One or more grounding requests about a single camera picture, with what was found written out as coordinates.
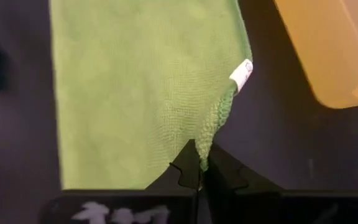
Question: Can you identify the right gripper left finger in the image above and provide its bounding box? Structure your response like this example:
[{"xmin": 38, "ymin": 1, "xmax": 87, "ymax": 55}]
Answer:
[{"xmin": 146, "ymin": 139, "xmax": 202, "ymax": 191}]

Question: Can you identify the yellow plastic bin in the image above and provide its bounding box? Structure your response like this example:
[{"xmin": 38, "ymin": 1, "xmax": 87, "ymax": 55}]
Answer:
[{"xmin": 273, "ymin": 0, "xmax": 358, "ymax": 110}]

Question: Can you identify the green microfiber towel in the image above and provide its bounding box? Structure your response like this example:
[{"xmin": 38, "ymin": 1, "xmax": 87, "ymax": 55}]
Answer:
[{"xmin": 48, "ymin": 0, "xmax": 254, "ymax": 190}]

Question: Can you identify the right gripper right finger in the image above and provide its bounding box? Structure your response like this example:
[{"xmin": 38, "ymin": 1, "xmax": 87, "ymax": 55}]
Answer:
[{"xmin": 204, "ymin": 142, "xmax": 284, "ymax": 192}]

